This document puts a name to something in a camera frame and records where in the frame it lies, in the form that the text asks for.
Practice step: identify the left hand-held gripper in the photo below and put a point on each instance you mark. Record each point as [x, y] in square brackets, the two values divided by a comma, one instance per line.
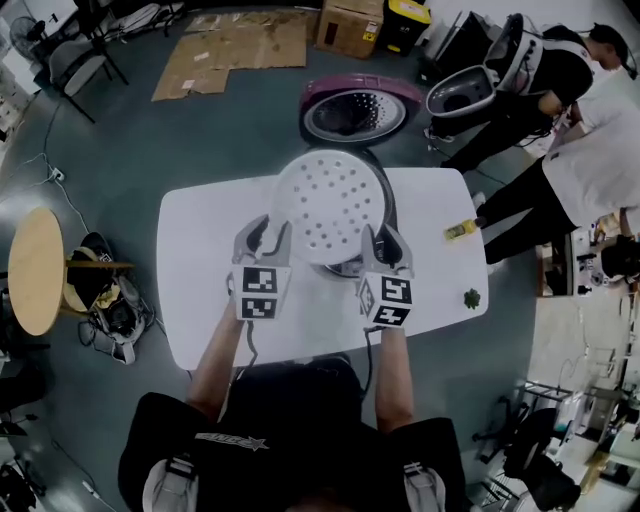
[260, 295]

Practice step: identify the black bag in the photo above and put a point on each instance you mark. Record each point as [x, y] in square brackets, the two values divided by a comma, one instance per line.
[110, 305]

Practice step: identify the maroon rice cooker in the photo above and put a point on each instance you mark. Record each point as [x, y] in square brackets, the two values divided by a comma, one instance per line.
[360, 110]

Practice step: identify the brown cardboard box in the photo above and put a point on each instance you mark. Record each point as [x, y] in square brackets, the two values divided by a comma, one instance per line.
[350, 25]

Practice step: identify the round wooden table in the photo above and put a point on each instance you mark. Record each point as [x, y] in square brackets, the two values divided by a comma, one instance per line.
[35, 270]

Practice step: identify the yellow bottle with black cap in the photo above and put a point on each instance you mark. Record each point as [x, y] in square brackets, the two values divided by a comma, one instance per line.
[462, 230]

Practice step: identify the person's black shirt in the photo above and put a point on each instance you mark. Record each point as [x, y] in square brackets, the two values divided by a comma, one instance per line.
[290, 440]

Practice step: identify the person's left forearm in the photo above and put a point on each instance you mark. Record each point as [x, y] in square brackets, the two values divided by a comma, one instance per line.
[215, 370]

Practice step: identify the white perforated steamer tray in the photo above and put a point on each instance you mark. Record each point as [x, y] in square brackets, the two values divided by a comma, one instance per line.
[325, 210]

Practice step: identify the standing fan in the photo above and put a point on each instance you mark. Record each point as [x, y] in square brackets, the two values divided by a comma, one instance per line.
[25, 32]

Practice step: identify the black washing machine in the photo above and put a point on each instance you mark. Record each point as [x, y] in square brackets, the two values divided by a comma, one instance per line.
[465, 40]

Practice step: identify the white power strip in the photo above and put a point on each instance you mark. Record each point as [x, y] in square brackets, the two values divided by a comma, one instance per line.
[57, 174]

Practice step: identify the person's right forearm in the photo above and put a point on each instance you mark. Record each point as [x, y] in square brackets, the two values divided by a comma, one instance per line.
[394, 380]

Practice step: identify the black bin with yellow lid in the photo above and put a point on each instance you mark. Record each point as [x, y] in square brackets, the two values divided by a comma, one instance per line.
[407, 25]

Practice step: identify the black office chair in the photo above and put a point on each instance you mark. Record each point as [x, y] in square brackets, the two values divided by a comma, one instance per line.
[540, 450]

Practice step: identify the wooden shelf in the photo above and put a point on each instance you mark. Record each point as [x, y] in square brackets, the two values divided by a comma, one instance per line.
[552, 270]

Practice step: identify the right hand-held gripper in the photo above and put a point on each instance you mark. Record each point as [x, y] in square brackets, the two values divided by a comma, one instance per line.
[390, 300]

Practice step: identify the grey chair with black frame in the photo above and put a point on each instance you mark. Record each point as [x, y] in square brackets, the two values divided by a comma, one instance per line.
[75, 70]

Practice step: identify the small green plant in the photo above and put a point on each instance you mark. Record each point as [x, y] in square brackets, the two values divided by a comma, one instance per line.
[472, 299]

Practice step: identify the white bag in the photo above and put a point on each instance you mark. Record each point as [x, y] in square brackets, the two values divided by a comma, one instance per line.
[140, 15]

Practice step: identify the flattened cardboard sheets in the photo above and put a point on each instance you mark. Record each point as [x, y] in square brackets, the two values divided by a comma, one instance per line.
[240, 50]

